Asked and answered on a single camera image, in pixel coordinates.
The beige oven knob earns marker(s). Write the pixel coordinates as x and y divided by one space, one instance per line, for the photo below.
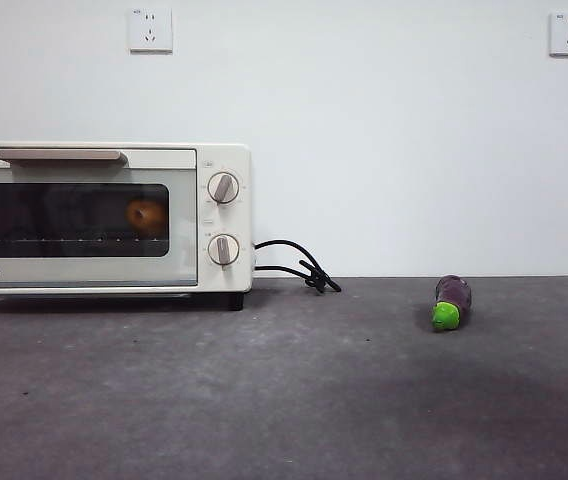
223 188
223 250

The brown potato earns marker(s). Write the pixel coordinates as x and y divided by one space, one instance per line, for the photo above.
146 216

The purple toy eggplant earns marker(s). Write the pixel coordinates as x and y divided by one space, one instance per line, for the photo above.
454 297

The white toaster oven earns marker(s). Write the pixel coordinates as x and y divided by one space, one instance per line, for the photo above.
236 165

